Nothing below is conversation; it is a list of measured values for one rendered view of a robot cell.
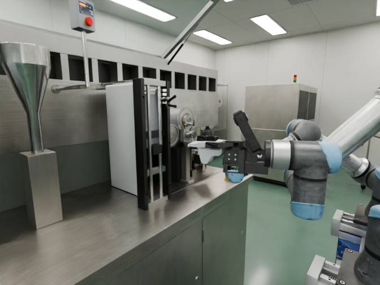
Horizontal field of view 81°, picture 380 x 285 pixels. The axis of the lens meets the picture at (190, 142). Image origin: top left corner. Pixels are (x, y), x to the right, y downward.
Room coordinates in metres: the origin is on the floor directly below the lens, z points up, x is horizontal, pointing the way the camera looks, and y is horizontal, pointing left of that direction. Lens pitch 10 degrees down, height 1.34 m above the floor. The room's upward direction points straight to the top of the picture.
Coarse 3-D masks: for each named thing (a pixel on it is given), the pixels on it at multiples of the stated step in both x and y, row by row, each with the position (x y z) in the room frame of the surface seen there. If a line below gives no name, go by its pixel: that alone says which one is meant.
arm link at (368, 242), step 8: (376, 208) 0.61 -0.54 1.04; (368, 216) 0.63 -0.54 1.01; (376, 216) 0.59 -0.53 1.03; (368, 224) 0.62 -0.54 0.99; (376, 224) 0.59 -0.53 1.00; (368, 232) 0.61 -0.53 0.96; (376, 232) 0.58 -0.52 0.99; (368, 240) 0.61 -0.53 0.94; (376, 240) 0.58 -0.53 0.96; (368, 248) 0.60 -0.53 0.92; (376, 248) 0.58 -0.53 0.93
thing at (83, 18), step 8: (72, 0) 0.86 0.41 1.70; (80, 0) 0.86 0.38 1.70; (72, 8) 0.86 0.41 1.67; (80, 8) 0.86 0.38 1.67; (88, 8) 0.88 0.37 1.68; (72, 16) 0.86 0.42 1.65; (80, 16) 0.85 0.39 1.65; (88, 16) 0.88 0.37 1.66; (72, 24) 0.86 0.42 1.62; (80, 24) 0.85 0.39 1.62; (88, 24) 0.86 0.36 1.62; (88, 32) 0.91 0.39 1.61
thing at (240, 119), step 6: (234, 114) 0.58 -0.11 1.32; (240, 114) 0.57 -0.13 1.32; (246, 114) 0.59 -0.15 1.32; (234, 120) 0.58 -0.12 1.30; (240, 120) 0.57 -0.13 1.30; (246, 120) 0.56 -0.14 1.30; (240, 126) 0.57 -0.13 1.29; (246, 126) 0.56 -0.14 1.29; (246, 132) 0.56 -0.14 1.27; (252, 132) 0.56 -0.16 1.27; (246, 138) 0.56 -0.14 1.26; (252, 138) 0.55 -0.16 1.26; (252, 144) 0.55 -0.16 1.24; (258, 144) 0.55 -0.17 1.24; (252, 150) 0.55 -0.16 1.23
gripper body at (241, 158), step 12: (240, 144) 0.55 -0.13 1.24; (264, 144) 0.59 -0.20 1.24; (228, 156) 0.56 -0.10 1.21; (240, 156) 0.55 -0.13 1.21; (252, 156) 0.56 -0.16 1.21; (264, 156) 0.55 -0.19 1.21; (228, 168) 0.56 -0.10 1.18; (240, 168) 0.54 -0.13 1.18; (252, 168) 0.55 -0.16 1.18; (264, 168) 0.54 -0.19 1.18
